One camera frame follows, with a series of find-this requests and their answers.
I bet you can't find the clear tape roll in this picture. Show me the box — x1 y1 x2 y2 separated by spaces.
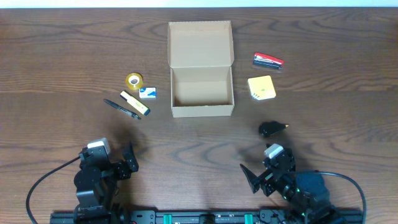
125 72 143 90

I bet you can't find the yellow sticky note pad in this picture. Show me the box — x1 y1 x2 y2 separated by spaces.
248 75 276 100

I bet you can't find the red black stapler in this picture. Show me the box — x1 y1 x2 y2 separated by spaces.
253 52 284 69

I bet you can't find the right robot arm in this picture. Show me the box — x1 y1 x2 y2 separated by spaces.
240 144 347 223

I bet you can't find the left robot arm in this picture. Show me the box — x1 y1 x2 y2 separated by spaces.
73 138 139 223

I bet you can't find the black correction tape dispenser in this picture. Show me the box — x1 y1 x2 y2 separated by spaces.
259 121 289 138

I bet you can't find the black ballpoint pen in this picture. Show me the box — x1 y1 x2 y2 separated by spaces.
104 99 141 120

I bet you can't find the yellow highlighter marker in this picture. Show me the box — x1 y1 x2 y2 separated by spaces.
120 90 150 116

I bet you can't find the open cardboard box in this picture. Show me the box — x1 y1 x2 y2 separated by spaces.
167 21 234 118

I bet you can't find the black aluminium mounting rail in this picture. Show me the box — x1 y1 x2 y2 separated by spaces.
49 209 363 224

